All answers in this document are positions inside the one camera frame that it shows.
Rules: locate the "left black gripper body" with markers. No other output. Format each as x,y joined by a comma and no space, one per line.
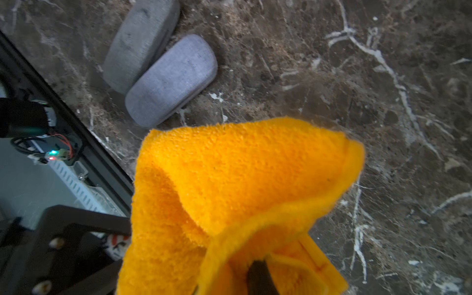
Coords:
63,255

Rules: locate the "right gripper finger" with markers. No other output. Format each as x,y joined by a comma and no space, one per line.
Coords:
259,280

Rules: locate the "orange microfiber cloth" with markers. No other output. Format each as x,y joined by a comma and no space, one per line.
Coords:
210,201

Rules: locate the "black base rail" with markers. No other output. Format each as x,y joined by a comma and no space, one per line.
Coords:
43,124

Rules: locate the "dark grey eyeglass case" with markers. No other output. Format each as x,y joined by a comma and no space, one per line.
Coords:
139,42

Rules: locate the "lavender fabric eyeglass case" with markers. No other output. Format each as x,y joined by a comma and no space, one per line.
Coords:
172,81

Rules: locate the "newspaper print eyeglass case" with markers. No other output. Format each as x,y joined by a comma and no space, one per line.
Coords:
115,246

